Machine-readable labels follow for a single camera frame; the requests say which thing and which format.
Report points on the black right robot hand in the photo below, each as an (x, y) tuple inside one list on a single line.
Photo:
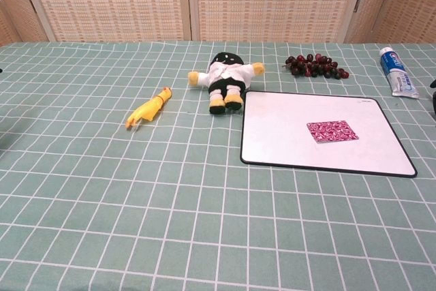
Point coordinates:
[(434, 102)]

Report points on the red white patterned square packet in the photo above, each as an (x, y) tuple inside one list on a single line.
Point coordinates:
[(332, 131)]

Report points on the blue white toothpaste tube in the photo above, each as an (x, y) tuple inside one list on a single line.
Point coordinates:
[(398, 73)]

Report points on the woven folding screen panel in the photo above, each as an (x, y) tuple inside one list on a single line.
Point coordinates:
[(371, 4), (13, 11), (109, 1), (412, 8), (272, 1)]

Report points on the dark red grape bunch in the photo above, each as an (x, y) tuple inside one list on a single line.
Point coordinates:
[(316, 66)]

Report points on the metal screen hinge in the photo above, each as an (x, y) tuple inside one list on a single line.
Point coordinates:
[(357, 3)]

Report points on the yellow rubber chicken toy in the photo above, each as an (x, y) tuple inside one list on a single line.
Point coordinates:
[(148, 108)]

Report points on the black plush doll white coat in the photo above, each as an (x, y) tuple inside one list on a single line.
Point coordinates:
[(226, 73)]

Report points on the green checked tablecloth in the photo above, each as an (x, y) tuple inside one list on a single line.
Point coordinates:
[(170, 202)]

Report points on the white board with black frame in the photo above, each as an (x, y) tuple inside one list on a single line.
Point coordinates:
[(279, 134)]

